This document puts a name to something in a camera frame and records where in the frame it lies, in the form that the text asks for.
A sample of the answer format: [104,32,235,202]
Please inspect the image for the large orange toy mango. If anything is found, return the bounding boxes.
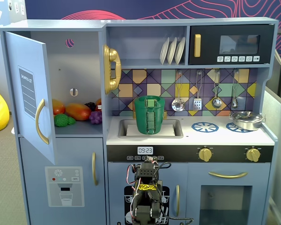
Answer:
[65,103,92,121]

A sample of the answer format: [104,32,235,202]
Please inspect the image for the blue freezer door with dispenser print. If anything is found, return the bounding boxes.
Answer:
[18,137,106,225]

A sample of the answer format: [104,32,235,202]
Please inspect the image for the gold microwave handle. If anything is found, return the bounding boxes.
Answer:
[193,34,201,58]

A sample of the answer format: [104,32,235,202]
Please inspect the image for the grey office partition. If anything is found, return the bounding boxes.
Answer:
[262,52,281,225]

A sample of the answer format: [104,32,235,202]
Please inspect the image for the red white wire bundle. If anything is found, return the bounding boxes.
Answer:
[126,164,141,221]

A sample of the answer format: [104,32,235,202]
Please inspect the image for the white toy plate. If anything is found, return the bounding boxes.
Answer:
[159,37,170,66]
[166,37,178,66]
[174,37,186,65]

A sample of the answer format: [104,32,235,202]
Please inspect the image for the steel pot lid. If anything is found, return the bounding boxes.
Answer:
[230,111,263,122]

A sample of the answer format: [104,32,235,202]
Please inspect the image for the steel skimmer spoon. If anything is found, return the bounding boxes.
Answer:
[171,71,186,113]

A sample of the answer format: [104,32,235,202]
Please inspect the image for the black microwave door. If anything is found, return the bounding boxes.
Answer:
[188,24,275,66]

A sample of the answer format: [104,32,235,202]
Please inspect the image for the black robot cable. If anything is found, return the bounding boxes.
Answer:
[154,161,195,225]

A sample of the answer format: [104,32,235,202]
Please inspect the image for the blue oven door with window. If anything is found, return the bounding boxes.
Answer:
[187,162,271,225]

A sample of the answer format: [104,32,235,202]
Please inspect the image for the gold stove knob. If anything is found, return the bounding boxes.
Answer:
[198,147,213,162]
[245,147,261,163]

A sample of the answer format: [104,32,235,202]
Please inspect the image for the gold fridge door handle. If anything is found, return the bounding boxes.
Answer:
[35,98,50,145]

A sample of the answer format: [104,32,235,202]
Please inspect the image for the purple toy grapes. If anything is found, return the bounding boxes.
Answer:
[89,111,103,125]

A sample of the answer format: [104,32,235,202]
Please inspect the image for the blue toy kitchen unit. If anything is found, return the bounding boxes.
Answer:
[0,16,279,225]

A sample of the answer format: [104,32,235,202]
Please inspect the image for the gold dishwasher door handle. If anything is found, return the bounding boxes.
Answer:
[175,185,180,218]

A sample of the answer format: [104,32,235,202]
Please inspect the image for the green toy vegetable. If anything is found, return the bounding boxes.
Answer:
[53,113,76,128]

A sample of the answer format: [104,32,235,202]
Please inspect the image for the gold oven door handle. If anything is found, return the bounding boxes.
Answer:
[208,171,248,179]

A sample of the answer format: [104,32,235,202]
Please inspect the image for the gold freezer door handle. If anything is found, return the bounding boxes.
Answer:
[91,151,99,186]

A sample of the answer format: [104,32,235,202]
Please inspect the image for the steel slotted spatula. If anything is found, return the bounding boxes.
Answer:
[193,71,203,111]

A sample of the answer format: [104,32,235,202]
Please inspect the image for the steel ladle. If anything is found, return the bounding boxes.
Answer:
[212,69,223,109]

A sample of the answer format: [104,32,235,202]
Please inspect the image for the gold toy telephone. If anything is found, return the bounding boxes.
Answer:
[102,44,122,95]

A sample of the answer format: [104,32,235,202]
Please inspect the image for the blue fridge door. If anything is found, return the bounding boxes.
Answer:
[4,31,57,166]

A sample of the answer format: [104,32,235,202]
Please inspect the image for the small orange red toy fruit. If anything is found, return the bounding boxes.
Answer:
[52,98,66,115]

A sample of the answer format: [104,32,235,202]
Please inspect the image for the grey toy sink basin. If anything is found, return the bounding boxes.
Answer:
[118,119,184,139]

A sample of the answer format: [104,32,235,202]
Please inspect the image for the green plastic container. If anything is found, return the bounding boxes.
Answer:
[133,100,166,135]

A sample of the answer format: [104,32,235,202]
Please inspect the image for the black control panel with clock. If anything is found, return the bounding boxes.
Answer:
[107,144,275,163]

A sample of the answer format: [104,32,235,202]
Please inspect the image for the steel toy pot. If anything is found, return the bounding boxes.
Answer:
[229,113,266,131]

